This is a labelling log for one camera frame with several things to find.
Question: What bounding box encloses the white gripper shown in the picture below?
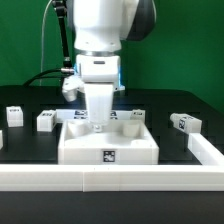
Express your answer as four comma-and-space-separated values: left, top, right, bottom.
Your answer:
76, 54, 120, 132

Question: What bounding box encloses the white square tabletop part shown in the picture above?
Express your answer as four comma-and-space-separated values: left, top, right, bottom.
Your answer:
58, 120, 159, 165

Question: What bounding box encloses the black cable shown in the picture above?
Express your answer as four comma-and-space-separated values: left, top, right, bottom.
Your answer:
22, 68, 73, 88

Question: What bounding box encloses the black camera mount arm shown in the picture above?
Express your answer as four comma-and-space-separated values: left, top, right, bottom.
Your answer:
52, 0, 74, 76

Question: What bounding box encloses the white fence wall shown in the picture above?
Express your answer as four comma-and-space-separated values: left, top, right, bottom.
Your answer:
0, 165, 224, 192
188, 133, 224, 166

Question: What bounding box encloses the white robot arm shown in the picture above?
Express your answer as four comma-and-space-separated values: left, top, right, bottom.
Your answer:
68, 0, 156, 132

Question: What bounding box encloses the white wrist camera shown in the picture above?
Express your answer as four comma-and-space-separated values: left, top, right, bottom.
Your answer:
62, 75, 84, 102

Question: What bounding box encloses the white front fence wall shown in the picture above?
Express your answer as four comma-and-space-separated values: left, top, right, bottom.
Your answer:
0, 165, 224, 192

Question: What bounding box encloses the white marker base plate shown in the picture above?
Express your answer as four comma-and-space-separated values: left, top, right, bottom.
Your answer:
56, 109, 132, 123

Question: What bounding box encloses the white right fence wall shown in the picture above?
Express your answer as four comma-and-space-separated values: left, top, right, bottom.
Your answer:
188, 133, 224, 166

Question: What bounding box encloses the grey cable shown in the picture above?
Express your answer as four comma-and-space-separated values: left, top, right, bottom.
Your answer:
39, 0, 54, 87

